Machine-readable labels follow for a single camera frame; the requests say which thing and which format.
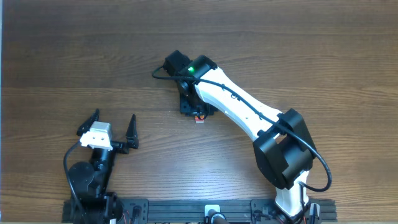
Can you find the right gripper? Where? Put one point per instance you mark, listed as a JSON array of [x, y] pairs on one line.
[[186, 107]]

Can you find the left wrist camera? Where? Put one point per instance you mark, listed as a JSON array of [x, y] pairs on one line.
[[96, 138]]

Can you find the mounting rail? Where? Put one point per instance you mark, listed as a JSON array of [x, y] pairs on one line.
[[180, 211]]

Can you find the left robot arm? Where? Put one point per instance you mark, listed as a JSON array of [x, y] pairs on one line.
[[81, 180]]

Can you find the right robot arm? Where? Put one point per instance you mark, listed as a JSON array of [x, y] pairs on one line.
[[239, 105]]

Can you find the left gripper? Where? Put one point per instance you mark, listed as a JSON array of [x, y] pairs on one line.
[[119, 147]]

